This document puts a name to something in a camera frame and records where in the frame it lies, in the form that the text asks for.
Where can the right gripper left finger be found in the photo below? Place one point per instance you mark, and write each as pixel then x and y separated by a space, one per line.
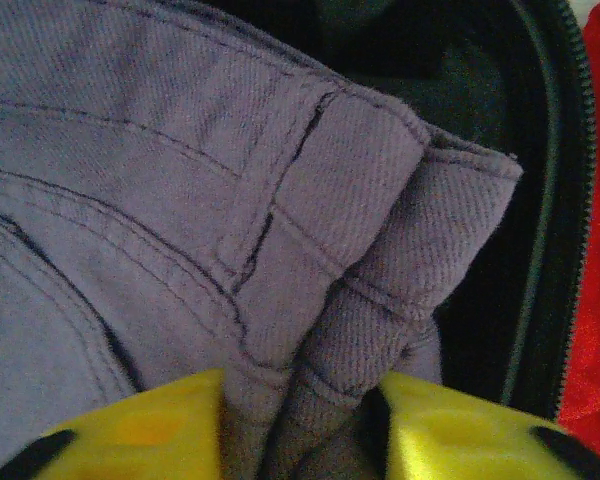
pixel 145 430

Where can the white hard-shell suitcase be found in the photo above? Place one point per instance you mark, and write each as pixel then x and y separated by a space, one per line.
pixel 505 250

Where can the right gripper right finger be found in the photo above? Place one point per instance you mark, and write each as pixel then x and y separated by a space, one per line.
pixel 470 440

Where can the purple garment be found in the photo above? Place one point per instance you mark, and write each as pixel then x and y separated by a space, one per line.
pixel 180 200

